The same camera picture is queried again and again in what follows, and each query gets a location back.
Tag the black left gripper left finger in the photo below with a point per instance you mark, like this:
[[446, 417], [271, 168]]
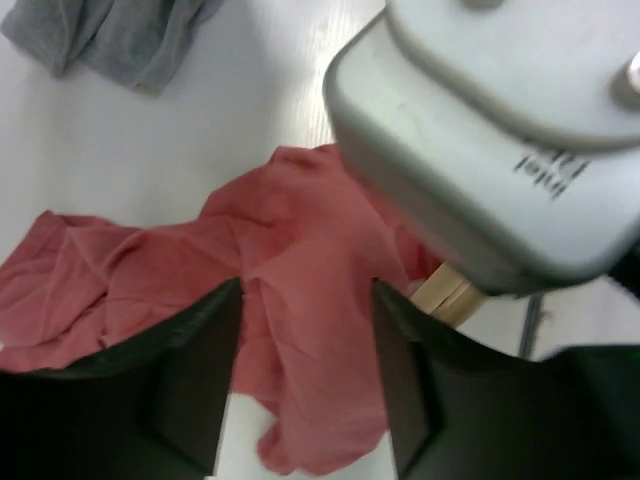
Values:
[[151, 407]]

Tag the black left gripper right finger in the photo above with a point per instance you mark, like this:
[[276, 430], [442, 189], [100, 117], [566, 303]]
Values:
[[458, 409]]

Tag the beige plastic hanger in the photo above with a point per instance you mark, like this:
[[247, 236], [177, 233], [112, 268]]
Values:
[[448, 296]]

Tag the red t shirt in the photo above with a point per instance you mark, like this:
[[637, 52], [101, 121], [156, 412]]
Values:
[[305, 239]]

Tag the grey hanging garment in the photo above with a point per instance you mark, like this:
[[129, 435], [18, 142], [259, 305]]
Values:
[[137, 44]]

